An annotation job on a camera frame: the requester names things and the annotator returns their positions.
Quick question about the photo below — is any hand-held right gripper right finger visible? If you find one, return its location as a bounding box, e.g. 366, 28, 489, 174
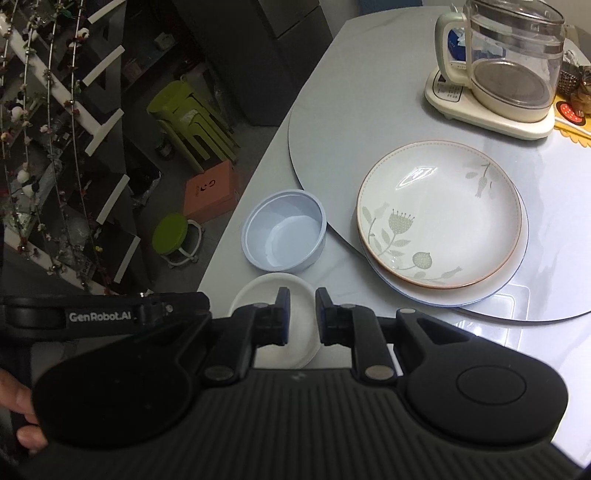
315, 287, 472, 385

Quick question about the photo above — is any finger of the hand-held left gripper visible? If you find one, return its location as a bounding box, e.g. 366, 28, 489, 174
137, 292, 212, 328

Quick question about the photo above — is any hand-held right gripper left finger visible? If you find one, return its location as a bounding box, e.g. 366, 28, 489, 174
157, 286, 293, 387

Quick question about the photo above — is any white bowl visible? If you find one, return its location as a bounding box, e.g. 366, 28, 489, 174
229, 272, 321, 370

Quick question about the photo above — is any light blue plastic bowl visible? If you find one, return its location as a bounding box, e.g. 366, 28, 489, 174
240, 189, 328, 269
247, 217, 328, 274

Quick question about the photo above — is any pink flower white plate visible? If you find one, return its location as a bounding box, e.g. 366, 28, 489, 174
362, 189, 530, 308

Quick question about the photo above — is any leaf pattern cream plate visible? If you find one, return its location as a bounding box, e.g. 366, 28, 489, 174
356, 141, 528, 290

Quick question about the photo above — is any person's left hand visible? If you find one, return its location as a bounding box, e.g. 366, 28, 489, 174
0, 368, 49, 452

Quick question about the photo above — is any green round stool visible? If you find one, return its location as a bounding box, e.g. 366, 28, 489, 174
152, 213, 202, 269

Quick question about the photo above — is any orange cardboard box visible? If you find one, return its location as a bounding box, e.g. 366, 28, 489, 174
183, 160, 240, 218

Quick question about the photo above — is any grey round turntable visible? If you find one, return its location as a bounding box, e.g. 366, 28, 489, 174
287, 0, 591, 322

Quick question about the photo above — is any stack of green stools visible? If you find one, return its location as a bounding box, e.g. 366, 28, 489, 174
146, 75, 241, 175

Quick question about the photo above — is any cream kettle base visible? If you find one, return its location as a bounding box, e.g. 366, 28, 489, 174
424, 68, 555, 140

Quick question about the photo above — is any blue tissue box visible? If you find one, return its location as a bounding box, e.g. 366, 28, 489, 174
446, 27, 469, 62

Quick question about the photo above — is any yellow and red mat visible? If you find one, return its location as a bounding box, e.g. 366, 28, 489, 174
553, 98, 591, 149

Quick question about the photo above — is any glass electric kettle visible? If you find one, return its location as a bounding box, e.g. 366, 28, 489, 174
435, 0, 567, 123

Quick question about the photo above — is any dark shelving with flower strings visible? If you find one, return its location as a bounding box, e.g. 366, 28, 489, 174
0, 0, 145, 297

